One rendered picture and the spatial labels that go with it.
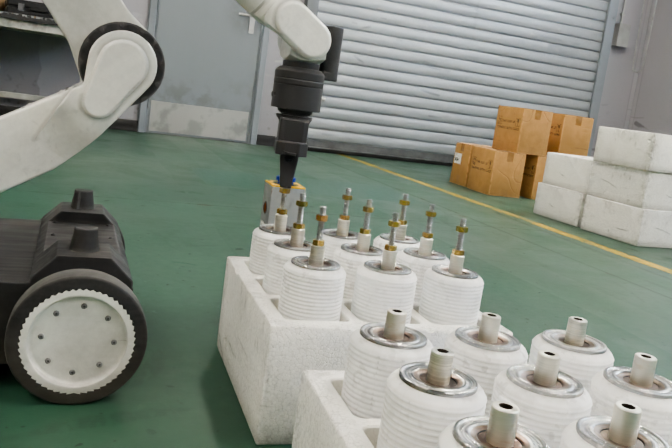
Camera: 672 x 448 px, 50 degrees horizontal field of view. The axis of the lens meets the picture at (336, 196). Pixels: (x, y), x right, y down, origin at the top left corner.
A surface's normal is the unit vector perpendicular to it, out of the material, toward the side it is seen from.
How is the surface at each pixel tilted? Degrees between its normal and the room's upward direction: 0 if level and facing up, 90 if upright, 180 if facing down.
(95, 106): 90
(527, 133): 90
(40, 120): 90
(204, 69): 90
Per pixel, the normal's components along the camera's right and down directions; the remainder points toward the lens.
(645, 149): -0.93, -0.08
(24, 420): 0.14, -0.98
